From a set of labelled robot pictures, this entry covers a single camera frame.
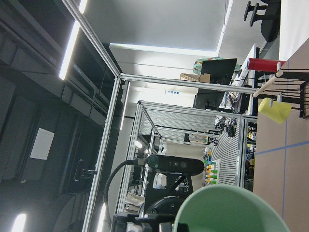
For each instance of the red cylinder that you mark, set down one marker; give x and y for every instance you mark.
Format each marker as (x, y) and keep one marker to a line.
(266, 65)

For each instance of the yellow cup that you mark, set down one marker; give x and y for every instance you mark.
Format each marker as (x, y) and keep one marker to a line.
(274, 110)

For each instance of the pale green cup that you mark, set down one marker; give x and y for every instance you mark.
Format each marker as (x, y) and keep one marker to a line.
(227, 208)

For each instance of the black wire cup rack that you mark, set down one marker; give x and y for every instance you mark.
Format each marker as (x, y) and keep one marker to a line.
(289, 84)

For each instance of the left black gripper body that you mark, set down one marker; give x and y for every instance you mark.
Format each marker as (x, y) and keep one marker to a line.
(159, 217)

